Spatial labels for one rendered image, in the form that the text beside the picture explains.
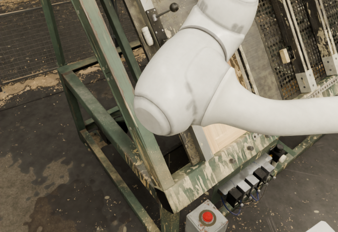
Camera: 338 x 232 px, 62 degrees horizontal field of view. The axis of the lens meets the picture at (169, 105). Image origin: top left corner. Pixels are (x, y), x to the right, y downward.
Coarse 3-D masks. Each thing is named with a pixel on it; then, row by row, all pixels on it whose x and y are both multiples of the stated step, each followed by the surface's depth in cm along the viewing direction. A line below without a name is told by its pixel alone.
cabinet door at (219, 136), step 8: (208, 128) 135; (216, 128) 138; (224, 128) 140; (232, 128) 142; (208, 136) 135; (216, 136) 138; (224, 136) 139; (232, 136) 142; (216, 144) 137; (224, 144) 139
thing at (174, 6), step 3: (174, 3) 113; (171, 6) 113; (174, 6) 112; (177, 6) 113; (168, 9) 115; (171, 9) 113; (174, 9) 113; (177, 9) 113; (162, 12) 117; (165, 12) 116; (174, 12) 115; (153, 15) 119; (156, 15) 119; (159, 15) 118; (153, 18) 119; (156, 18) 119
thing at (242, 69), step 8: (240, 48) 140; (232, 56) 140; (240, 56) 141; (232, 64) 142; (240, 64) 139; (240, 72) 140; (248, 72) 142; (240, 80) 142; (248, 80) 143; (248, 88) 141; (256, 88) 144
